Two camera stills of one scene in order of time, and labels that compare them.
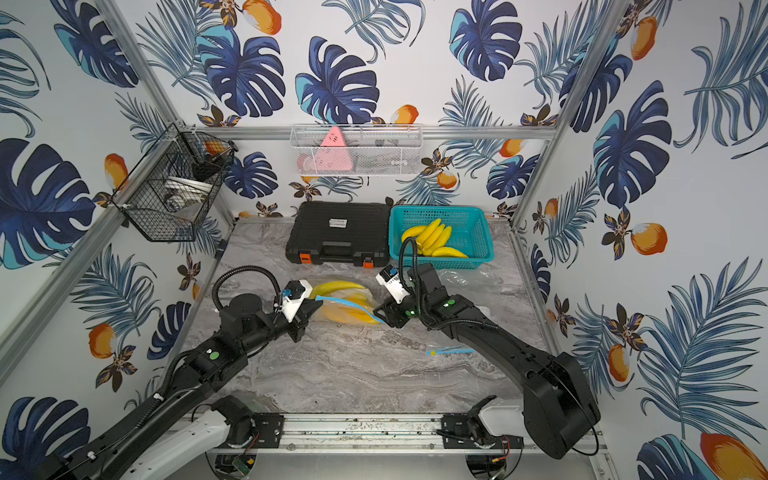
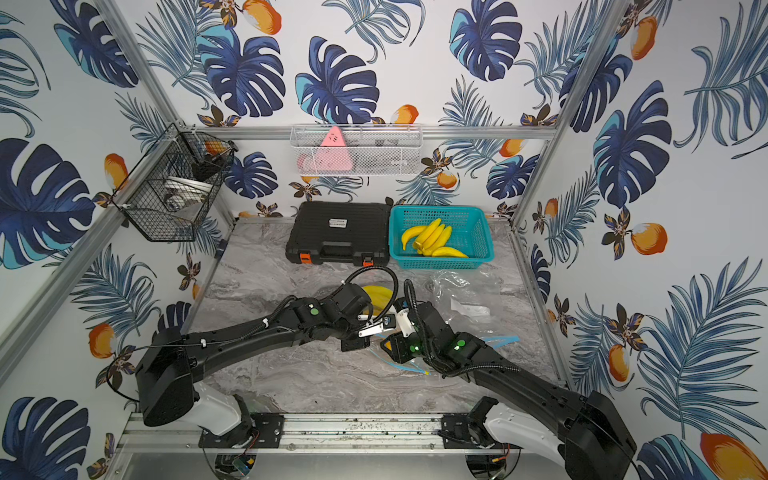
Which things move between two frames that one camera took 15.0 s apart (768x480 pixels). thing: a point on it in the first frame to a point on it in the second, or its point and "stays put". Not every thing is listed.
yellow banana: (428, 231) stays put
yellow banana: (413, 231) stays put
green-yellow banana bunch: (328, 287) to (379, 297)
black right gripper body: (409, 308) to (405, 348)
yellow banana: (448, 252) stays put
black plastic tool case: (347, 233) stays put
